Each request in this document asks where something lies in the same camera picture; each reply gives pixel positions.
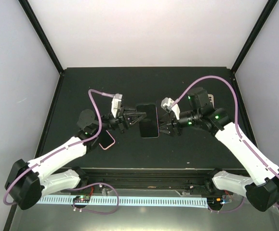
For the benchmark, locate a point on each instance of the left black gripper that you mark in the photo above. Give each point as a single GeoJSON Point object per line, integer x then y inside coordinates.
{"type": "Point", "coordinates": [124, 123]}

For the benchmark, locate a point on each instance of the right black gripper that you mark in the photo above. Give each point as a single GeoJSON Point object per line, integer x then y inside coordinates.
{"type": "Point", "coordinates": [178, 128]}

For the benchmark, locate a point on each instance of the black phone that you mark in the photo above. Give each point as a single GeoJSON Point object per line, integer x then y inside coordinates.
{"type": "Point", "coordinates": [148, 126]}

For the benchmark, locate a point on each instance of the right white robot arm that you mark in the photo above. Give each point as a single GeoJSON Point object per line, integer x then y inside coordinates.
{"type": "Point", "coordinates": [261, 186]}

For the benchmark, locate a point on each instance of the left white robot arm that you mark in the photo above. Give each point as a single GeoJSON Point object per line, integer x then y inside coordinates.
{"type": "Point", "coordinates": [29, 181]}

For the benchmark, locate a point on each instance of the phone in pink case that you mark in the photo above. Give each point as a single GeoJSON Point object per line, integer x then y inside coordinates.
{"type": "Point", "coordinates": [106, 140]}

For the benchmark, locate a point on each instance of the right controller board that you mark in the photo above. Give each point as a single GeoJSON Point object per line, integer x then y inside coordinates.
{"type": "Point", "coordinates": [217, 201]}

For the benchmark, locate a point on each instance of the controller board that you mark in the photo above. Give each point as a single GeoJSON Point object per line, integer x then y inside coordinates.
{"type": "Point", "coordinates": [81, 199]}
{"type": "Point", "coordinates": [217, 201]}

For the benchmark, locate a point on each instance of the left controller board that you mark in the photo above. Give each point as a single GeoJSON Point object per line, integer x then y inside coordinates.
{"type": "Point", "coordinates": [81, 199]}

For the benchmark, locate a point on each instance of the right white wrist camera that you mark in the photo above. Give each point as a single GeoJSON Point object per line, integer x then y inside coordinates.
{"type": "Point", "coordinates": [168, 105]}

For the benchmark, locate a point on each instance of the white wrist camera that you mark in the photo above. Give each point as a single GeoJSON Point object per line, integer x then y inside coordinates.
{"type": "Point", "coordinates": [116, 104]}
{"type": "Point", "coordinates": [168, 105]}

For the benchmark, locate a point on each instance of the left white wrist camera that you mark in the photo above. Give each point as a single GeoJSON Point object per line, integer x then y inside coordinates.
{"type": "Point", "coordinates": [116, 104]}

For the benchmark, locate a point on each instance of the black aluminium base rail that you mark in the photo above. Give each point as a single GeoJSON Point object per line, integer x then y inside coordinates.
{"type": "Point", "coordinates": [193, 181]}

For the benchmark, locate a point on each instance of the white slotted cable duct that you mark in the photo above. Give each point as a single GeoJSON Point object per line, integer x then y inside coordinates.
{"type": "Point", "coordinates": [127, 201]}

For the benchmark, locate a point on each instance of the left black frame post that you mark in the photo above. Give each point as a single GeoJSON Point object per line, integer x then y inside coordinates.
{"type": "Point", "coordinates": [41, 34]}

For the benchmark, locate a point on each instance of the black frame post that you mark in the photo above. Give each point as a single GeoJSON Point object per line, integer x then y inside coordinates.
{"type": "Point", "coordinates": [41, 34]}
{"type": "Point", "coordinates": [260, 22]}

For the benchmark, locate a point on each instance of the right black frame post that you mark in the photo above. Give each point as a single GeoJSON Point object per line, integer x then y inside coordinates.
{"type": "Point", "coordinates": [260, 22]}

